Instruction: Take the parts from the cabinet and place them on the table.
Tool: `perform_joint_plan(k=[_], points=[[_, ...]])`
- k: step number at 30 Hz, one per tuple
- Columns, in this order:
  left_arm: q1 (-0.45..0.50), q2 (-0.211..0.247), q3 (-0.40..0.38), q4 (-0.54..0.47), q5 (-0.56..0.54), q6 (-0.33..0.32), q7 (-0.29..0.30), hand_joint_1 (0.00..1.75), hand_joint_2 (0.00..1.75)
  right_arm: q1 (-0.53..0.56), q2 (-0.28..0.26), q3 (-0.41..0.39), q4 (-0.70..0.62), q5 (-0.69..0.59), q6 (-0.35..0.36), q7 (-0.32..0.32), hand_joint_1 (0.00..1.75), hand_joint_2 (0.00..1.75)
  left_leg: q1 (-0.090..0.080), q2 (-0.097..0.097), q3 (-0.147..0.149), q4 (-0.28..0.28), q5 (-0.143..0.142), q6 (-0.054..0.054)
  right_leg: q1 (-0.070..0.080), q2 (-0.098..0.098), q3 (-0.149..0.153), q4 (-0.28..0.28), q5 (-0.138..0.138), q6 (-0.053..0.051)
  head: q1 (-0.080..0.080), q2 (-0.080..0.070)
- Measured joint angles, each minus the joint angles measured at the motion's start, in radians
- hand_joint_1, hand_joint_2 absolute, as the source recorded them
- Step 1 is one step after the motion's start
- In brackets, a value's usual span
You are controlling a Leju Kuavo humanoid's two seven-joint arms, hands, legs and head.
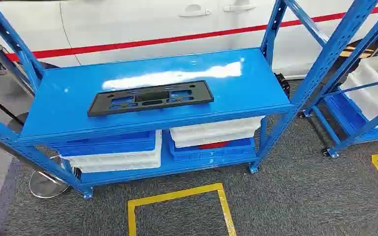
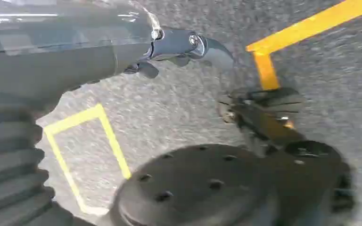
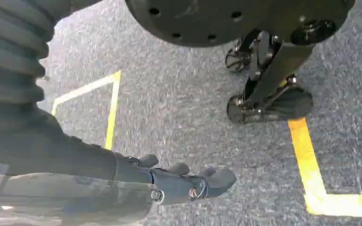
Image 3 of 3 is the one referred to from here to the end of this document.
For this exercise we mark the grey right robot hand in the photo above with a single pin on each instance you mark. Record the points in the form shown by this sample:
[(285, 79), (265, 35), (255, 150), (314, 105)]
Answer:
[(59, 174)]

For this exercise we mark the thin yellow floor tape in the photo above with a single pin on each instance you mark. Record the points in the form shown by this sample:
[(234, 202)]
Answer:
[(111, 115)]

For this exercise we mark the wide yellow floor tape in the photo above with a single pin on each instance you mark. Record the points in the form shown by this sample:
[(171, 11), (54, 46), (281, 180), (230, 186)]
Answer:
[(309, 165)]

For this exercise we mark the ribbed grey right arm sleeve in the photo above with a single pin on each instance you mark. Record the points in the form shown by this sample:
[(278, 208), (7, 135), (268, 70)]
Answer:
[(9, 53)]

